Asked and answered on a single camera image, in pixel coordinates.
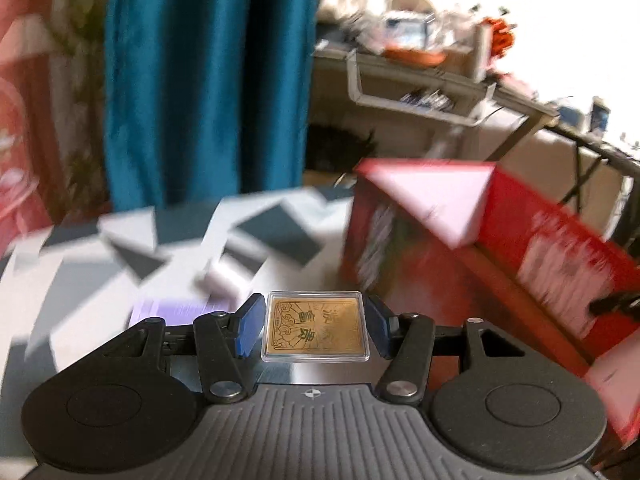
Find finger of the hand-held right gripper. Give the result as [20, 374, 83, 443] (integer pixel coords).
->
[590, 292, 640, 317]

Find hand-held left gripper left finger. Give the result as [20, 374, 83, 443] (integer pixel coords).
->
[102, 294, 266, 406]

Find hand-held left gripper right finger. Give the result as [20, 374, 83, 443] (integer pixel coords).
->
[367, 295, 527, 406]

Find gold card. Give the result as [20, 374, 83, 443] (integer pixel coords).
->
[261, 290, 372, 363]

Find red cardboard box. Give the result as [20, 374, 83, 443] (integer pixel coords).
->
[340, 157, 640, 437]

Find purple paper slip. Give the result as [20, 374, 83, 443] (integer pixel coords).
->
[129, 297, 236, 328]

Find geometric patterned tablecloth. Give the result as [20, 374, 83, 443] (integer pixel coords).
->
[0, 185, 362, 401]

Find black bag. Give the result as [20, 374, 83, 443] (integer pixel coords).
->
[306, 124, 378, 173]

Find grey desk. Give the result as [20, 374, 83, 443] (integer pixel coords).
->
[312, 40, 640, 241]

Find teal curtain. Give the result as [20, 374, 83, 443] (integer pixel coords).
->
[102, 0, 322, 212]

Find orange plate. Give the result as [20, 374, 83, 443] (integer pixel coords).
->
[382, 46, 447, 67]

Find orange artificial flowers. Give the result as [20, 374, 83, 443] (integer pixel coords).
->
[481, 17, 517, 61]

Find white wire basket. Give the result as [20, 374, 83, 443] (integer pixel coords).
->
[346, 50, 497, 127]

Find wall poster with red chair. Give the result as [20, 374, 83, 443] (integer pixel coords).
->
[0, 0, 117, 246]

